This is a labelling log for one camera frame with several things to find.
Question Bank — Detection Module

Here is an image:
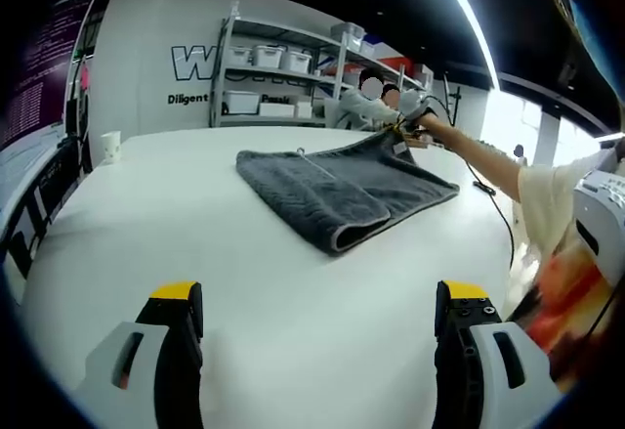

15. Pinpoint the black pole stand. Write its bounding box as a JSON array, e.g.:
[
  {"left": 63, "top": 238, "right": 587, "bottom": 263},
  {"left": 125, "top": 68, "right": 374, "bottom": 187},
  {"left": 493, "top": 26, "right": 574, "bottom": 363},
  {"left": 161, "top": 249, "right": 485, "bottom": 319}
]
[{"left": 441, "top": 72, "right": 463, "bottom": 130}]

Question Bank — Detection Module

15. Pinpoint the white chest device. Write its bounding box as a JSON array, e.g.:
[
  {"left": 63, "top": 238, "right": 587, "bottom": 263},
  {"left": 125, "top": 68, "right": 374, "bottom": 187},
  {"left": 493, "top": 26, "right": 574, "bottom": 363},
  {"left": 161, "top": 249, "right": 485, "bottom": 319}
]
[{"left": 572, "top": 148, "right": 625, "bottom": 286}]

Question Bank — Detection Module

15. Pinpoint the black cable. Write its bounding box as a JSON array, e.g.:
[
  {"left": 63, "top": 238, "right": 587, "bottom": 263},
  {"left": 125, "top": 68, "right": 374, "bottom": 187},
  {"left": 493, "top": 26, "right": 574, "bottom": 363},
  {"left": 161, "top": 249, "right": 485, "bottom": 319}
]
[{"left": 423, "top": 99, "right": 517, "bottom": 270}]

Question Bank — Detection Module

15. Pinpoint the ceiling light strip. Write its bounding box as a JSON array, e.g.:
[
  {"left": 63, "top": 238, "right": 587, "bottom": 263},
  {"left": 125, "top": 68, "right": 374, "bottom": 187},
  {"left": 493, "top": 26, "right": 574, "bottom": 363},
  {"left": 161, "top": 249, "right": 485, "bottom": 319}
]
[{"left": 428, "top": 0, "right": 500, "bottom": 89}]

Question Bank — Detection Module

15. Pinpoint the computer monitor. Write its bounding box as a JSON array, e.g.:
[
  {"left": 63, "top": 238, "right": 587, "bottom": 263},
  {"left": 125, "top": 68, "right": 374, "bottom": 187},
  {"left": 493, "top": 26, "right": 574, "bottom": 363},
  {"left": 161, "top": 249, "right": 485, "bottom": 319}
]
[{"left": 0, "top": 0, "right": 102, "bottom": 220}]

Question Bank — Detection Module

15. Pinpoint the large white storage box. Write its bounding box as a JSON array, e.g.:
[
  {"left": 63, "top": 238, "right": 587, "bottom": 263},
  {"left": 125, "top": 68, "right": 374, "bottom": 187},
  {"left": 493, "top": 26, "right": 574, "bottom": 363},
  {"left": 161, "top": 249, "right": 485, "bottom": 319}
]
[{"left": 223, "top": 90, "right": 262, "bottom": 116}]

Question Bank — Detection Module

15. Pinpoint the white paper cup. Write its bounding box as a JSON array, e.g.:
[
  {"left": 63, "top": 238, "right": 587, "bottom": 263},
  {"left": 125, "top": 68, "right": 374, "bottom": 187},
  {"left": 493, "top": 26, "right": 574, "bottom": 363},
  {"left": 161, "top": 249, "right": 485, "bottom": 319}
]
[{"left": 100, "top": 130, "right": 123, "bottom": 163}]

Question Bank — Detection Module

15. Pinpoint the grey towel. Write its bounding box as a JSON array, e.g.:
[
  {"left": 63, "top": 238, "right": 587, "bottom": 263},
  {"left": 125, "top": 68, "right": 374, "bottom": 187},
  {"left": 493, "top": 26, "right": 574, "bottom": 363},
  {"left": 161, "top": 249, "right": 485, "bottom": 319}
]
[{"left": 235, "top": 130, "right": 461, "bottom": 257}]

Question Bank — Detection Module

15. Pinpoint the clear storage bin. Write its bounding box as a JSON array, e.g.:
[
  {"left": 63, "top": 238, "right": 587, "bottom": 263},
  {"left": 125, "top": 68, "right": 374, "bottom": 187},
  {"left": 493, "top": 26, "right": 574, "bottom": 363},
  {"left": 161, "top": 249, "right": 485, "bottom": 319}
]
[{"left": 331, "top": 21, "right": 365, "bottom": 42}]

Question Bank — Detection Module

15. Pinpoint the cream printed shirt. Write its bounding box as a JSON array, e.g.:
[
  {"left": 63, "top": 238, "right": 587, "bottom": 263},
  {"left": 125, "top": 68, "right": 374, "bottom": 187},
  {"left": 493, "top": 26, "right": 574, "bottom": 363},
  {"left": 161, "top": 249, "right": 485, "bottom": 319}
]
[{"left": 507, "top": 157, "right": 625, "bottom": 391}]

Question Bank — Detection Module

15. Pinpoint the black computer case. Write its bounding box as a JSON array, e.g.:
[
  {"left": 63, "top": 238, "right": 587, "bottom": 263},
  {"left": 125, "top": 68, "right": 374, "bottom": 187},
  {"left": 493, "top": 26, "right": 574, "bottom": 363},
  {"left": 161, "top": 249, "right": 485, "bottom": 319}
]
[{"left": 7, "top": 135, "right": 94, "bottom": 275}]

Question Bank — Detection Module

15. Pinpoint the grey metal shelf rack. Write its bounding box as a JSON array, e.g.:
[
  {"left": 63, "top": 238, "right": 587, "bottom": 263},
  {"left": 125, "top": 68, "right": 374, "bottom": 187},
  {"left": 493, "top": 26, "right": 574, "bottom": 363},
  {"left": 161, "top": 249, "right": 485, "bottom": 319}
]
[{"left": 209, "top": 2, "right": 434, "bottom": 130}]

